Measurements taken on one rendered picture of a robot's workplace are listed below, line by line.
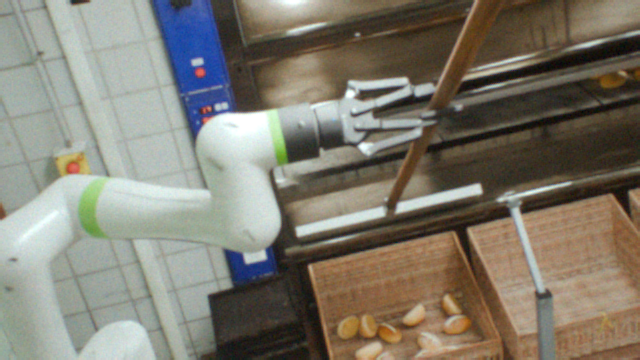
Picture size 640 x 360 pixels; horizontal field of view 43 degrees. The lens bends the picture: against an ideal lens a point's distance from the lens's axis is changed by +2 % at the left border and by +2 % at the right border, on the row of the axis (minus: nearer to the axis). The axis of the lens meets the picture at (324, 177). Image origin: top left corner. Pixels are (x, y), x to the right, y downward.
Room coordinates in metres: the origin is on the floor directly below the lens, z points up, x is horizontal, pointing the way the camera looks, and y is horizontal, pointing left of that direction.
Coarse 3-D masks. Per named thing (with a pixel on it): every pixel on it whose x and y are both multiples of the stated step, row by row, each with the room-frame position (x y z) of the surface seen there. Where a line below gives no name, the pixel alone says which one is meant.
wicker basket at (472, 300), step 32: (352, 256) 2.35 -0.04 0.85; (384, 256) 2.35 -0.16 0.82; (320, 288) 2.32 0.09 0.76; (352, 288) 2.32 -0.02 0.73; (384, 288) 2.32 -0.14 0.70; (416, 288) 2.32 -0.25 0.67; (448, 288) 2.32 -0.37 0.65; (320, 320) 2.19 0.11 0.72; (384, 320) 2.27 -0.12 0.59; (480, 320) 2.11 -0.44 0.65; (352, 352) 2.14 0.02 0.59; (448, 352) 1.90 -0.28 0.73; (480, 352) 1.91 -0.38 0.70
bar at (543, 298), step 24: (624, 168) 2.08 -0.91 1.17; (528, 192) 2.05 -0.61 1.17; (552, 192) 2.05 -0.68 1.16; (432, 216) 2.02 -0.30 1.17; (456, 216) 2.03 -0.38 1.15; (312, 240) 2.02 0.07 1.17; (336, 240) 2.00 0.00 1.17; (528, 240) 1.96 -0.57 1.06; (528, 264) 1.91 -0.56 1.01; (552, 312) 1.82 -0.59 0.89; (552, 336) 1.81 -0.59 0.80
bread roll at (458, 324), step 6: (450, 318) 2.16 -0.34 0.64; (456, 318) 2.15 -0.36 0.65; (462, 318) 2.15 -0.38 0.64; (468, 318) 2.15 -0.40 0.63; (444, 324) 2.16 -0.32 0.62; (450, 324) 2.14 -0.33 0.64; (456, 324) 2.13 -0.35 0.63; (462, 324) 2.13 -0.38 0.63; (468, 324) 2.14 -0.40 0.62; (444, 330) 2.14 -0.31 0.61; (450, 330) 2.12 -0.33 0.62; (456, 330) 2.12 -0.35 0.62; (462, 330) 2.12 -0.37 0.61
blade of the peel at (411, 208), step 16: (448, 192) 1.95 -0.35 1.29; (464, 192) 1.94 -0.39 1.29; (480, 192) 1.94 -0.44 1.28; (400, 208) 1.93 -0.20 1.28; (416, 208) 1.92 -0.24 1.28; (432, 208) 1.98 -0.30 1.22; (320, 224) 1.92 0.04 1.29; (336, 224) 1.91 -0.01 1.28; (352, 224) 1.92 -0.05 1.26; (368, 224) 1.99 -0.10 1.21; (304, 240) 1.99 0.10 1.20
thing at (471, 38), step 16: (480, 0) 0.87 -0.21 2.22; (496, 0) 0.84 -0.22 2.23; (480, 16) 0.88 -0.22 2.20; (464, 32) 0.94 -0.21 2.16; (480, 32) 0.91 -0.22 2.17; (464, 48) 0.96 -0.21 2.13; (448, 64) 1.04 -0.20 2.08; (464, 64) 1.00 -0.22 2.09; (448, 80) 1.05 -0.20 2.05; (448, 96) 1.10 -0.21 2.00; (432, 128) 1.24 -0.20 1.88; (416, 144) 1.34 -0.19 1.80; (416, 160) 1.42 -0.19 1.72; (400, 176) 1.57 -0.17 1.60; (400, 192) 1.68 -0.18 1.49
